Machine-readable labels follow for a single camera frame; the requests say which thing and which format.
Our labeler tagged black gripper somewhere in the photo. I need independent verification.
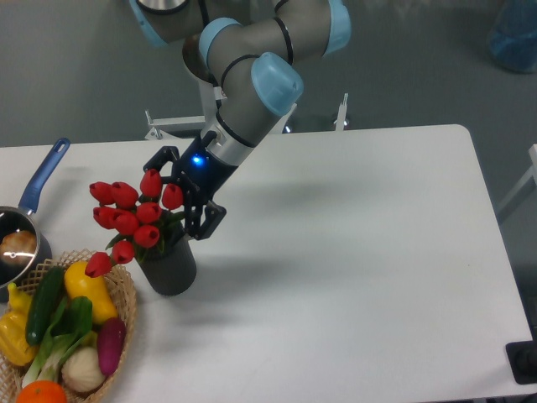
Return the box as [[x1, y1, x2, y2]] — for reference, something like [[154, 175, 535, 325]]
[[143, 138, 237, 240]]

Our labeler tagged red tulip bouquet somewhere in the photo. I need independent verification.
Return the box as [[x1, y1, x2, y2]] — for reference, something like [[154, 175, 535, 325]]
[[85, 169, 185, 278]]

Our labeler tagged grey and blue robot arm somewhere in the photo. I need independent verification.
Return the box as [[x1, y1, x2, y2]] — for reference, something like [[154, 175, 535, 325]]
[[131, 1, 352, 240]]

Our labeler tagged dark grey ribbed vase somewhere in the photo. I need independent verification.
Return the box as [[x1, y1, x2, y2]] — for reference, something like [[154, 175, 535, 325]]
[[138, 234, 197, 296]]

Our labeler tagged yellow squash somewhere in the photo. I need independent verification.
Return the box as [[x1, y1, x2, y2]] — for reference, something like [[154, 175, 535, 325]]
[[64, 261, 118, 325]]

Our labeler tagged purple eggplant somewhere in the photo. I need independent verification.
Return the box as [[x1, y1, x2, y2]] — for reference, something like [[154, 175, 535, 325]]
[[96, 317, 127, 376]]

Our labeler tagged green cucumber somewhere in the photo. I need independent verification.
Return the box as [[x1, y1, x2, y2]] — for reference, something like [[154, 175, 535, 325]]
[[25, 266, 64, 346]]

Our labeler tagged green bok choy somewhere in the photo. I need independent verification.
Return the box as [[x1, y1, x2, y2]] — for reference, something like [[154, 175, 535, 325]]
[[22, 296, 93, 387]]

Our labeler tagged bread roll in pan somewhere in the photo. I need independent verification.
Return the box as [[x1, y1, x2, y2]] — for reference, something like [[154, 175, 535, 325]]
[[1, 230, 37, 266]]

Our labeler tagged woven wicker basket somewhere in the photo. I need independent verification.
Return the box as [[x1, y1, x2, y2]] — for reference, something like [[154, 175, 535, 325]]
[[1, 249, 138, 402]]

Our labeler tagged white garlic bulb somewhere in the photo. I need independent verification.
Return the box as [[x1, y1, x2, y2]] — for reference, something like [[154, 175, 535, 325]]
[[61, 347, 106, 393]]

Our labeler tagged yellow bell pepper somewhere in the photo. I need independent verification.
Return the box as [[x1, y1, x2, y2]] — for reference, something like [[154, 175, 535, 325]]
[[1, 282, 38, 367]]

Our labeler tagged orange fruit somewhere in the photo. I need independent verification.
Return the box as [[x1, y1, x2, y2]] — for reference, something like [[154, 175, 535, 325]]
[[15, 380, 67, 403]]

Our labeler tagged blue translucent container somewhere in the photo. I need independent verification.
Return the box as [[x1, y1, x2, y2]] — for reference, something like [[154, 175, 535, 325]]
[[487, 1, 536, 73]]

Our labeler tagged black device at table edge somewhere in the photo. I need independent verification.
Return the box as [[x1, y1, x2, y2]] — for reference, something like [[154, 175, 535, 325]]
[[505, 341, 536, 385]]

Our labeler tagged blue handled saucepan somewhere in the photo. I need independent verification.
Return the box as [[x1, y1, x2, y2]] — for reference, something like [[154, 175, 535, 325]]
[[1, 138, 70, 303]]

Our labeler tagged white frame at right edge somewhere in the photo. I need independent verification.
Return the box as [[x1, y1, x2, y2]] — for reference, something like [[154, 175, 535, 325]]
[[496, 144, 536, 224]]

